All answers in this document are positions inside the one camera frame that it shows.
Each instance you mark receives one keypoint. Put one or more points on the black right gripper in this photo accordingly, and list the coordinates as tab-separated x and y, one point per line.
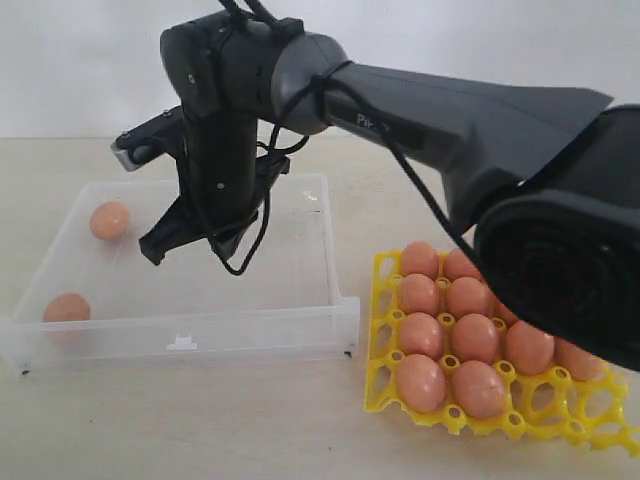
221	68

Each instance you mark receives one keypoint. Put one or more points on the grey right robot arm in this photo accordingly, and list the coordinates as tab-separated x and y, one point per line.
546	178

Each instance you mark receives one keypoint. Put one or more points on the clear plastic tray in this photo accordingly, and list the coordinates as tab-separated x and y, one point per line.
286	306

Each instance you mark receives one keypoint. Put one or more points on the yellow plastic egg rack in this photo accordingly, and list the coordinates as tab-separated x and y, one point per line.
545	406

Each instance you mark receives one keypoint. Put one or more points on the brown egg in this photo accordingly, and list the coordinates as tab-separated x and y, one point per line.
505	314
479	390
419	293
420	383
419	257
421	333
581	365
458	265
475	338
110	220
468	295
528	349

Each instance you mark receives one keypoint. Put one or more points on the brown egg front left corner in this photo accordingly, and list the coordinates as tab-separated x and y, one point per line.
67	307

